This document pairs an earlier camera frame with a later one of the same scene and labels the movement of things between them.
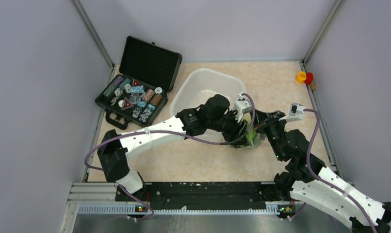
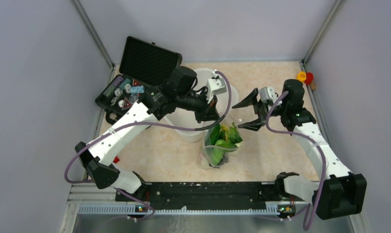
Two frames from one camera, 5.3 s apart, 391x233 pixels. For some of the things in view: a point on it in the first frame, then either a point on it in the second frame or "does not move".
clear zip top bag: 254,138 → 221,141
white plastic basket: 215,135 → 189,119
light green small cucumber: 252,135 → 221,146
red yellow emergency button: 302,77 does not move
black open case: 147,74 does not move
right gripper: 263,118 → 259,107
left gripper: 237,130 → 208,111
